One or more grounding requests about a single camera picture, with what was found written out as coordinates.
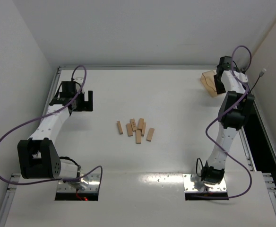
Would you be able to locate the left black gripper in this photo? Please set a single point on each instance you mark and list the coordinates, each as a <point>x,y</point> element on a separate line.
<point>81,101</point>

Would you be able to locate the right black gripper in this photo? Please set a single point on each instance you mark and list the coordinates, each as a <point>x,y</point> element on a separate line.
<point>218,83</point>

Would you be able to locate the translucent orange plastic container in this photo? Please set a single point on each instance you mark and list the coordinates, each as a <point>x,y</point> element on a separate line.
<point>207,79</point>

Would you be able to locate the plain wood block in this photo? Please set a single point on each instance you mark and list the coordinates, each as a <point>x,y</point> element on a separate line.
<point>129,129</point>

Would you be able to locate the engraved wood block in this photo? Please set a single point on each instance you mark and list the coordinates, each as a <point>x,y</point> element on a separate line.
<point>133,124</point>

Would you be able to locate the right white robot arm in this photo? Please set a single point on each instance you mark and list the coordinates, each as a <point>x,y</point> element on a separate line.
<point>232,116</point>

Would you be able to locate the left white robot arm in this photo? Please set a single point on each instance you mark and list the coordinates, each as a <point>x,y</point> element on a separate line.
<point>38,157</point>

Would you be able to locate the black cable white plug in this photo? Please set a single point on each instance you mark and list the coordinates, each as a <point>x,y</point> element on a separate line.
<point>261,74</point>

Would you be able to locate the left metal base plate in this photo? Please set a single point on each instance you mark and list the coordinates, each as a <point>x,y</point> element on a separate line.
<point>88,184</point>

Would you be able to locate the metal base plate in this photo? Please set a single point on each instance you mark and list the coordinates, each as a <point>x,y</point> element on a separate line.
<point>88,184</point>
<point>193,184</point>

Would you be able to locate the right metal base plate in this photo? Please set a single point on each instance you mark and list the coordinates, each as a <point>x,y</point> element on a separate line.
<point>193,184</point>

